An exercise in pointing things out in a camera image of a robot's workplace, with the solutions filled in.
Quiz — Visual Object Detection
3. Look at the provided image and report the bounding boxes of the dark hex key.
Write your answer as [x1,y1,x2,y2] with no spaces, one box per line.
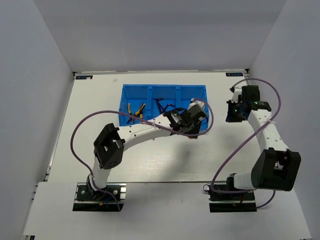
[162,103,176,113]

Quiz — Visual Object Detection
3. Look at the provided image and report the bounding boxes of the thin hex key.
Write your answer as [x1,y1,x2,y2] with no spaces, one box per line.
[154,97,164,114]

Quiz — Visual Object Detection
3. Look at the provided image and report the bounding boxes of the yellow-handled needle-nose pliers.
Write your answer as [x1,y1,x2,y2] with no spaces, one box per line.
[133,102,146,120]

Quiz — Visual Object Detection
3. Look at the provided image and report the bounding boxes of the orange-handled small pliers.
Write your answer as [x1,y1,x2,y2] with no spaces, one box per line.
[126,103,134,124]

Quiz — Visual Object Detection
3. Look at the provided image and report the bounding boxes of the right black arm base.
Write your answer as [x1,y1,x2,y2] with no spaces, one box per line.
[202,183,257,213]

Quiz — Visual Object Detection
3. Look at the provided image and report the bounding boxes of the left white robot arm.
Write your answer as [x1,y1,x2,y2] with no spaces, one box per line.
[88,104,207,200]

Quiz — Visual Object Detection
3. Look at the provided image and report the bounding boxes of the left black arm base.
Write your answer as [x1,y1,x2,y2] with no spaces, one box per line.
[72,183,127,212]

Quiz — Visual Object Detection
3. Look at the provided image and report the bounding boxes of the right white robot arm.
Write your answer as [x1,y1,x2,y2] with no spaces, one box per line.
[225,85,301,200]

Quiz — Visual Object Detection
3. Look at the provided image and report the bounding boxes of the right corner logo sticker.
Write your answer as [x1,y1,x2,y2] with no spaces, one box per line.
[225,72,244,77]

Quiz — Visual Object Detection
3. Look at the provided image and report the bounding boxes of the corner logo sticker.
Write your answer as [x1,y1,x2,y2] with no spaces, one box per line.
[75,75,93,80]
[225,72,244,77]

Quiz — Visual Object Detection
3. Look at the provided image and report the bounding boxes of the blue three-compartment plastic bin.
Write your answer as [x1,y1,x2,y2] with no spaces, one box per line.
[119,84,207,120]

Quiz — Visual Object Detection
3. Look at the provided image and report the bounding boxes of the left corner logo sticker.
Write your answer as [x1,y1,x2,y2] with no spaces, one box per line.
[75,75,93,80]

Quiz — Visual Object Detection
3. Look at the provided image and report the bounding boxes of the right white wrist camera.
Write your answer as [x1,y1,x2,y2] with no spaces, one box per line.
[229,86,242,103]

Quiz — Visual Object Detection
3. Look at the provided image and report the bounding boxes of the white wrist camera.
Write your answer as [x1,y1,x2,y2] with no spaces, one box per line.
[229,86,242,103]
[187,98,206,112]

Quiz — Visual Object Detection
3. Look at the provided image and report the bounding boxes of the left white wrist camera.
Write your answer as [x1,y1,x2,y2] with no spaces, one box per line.
[187,98,206,112]

